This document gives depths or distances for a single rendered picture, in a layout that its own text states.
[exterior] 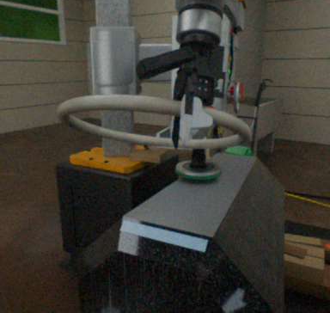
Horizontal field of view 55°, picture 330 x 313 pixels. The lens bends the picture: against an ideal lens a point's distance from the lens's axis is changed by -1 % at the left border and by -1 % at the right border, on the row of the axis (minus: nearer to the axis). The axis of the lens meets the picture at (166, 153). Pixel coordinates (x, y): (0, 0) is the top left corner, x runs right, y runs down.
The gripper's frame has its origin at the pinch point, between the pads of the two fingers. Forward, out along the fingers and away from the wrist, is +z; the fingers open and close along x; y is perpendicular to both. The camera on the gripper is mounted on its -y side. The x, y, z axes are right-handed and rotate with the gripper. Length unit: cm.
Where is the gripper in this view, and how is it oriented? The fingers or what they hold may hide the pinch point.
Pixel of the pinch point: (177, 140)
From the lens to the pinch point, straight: 60.5
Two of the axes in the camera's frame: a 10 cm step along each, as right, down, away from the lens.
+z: -1.1, 9.9, -1.2
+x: -2.6, 0.9, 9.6
